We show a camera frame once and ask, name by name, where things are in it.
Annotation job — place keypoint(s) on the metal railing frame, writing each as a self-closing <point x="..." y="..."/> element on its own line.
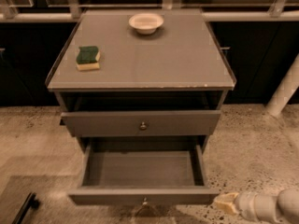
<point x="276" y="12"/>

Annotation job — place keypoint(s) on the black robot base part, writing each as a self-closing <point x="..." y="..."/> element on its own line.
<point x="31" y="202"/>

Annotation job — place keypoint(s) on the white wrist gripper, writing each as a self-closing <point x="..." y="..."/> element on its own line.
<point x="242" y="203"/>

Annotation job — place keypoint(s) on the grey top drawer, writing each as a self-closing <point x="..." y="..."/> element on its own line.
<point x="141" y="123"/>

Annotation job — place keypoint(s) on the grey drawer cabinet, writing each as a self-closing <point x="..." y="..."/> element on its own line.
<point x="179" y="67"/>

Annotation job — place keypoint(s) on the grey drawer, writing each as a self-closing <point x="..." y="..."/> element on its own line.
<point x="149" y="170"/>
<point x="141" y="123"/>

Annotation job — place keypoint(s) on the white ceramic bowl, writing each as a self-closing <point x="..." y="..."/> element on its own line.
<point x="146" y="23"/>

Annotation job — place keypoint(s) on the green yellow sponge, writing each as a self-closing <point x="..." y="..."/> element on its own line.
<point x="88" y="58"/>

